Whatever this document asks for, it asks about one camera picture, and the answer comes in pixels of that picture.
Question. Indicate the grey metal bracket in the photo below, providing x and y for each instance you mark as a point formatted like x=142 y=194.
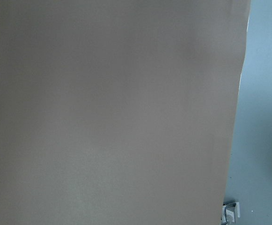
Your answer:
x=230 y=213

